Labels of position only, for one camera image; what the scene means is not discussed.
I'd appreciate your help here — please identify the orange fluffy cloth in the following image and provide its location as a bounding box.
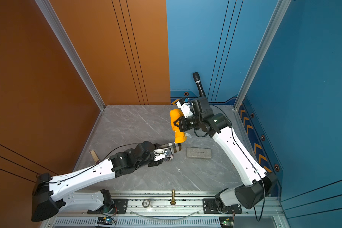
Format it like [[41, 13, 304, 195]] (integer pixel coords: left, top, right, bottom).
[[170, 109, 187, 143]]

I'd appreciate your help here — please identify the plaid eyeglass case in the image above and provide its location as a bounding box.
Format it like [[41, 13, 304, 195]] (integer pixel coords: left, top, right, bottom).
[[158, 142, 182, 154]]

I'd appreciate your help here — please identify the newspaper print eyeglass case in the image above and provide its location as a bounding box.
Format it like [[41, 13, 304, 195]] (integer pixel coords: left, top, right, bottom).
[[168, 154, 174, 161]]

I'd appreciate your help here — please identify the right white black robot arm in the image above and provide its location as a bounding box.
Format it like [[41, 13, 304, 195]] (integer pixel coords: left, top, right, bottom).
[[170, 97, 277, 213]]

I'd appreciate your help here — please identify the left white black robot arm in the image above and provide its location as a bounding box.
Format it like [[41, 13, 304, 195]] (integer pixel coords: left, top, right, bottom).
[[31, 141, 181, 222]]

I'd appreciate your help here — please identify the grey rectangular eyeglass case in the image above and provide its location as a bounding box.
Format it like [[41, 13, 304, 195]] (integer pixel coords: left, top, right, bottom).
[[186, 147, 212, 159]]

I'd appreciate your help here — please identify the silver tape roll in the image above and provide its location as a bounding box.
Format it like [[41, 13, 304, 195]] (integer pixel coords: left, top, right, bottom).
[[142, 199, 151, 209]]

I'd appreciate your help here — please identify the brass chess piece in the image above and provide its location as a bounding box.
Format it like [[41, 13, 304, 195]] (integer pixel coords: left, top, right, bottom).
[[170, 189, 176, 206]]

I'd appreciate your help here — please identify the black microphone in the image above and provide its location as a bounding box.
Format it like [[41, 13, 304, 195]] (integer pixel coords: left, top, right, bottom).
[[192, 72, 206, 97]]

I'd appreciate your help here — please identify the wooden stick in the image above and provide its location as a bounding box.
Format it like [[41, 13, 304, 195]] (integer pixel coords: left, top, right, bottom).
[[90, 150, 100, 164]]

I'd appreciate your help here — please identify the left green circuit board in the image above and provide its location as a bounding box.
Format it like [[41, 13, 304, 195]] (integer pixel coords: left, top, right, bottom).
[[97, 217, 117, 228]]

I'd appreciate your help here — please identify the green circuit board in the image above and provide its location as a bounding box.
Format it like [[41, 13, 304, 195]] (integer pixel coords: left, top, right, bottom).
[[219, 217, 234, 228], [97, 217, 117, 228]]

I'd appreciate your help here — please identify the right green circuit board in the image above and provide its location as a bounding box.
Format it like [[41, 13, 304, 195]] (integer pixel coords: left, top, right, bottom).
[[219, 217, 234, 228]]

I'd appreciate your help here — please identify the aluminium front rail frame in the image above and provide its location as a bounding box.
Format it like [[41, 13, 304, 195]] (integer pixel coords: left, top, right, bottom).
[[41, 190, 289, 228]]

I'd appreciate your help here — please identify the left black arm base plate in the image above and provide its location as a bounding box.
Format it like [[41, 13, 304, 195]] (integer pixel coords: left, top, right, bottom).
[[87, 199, 128, 215]]

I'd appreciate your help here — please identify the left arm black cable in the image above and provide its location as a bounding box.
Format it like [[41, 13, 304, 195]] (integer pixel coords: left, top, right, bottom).
[[35, 142, 143, 183]]

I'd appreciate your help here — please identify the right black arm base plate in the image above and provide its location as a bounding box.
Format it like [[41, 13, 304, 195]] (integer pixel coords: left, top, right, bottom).
[[202, 199, 242, 214]]

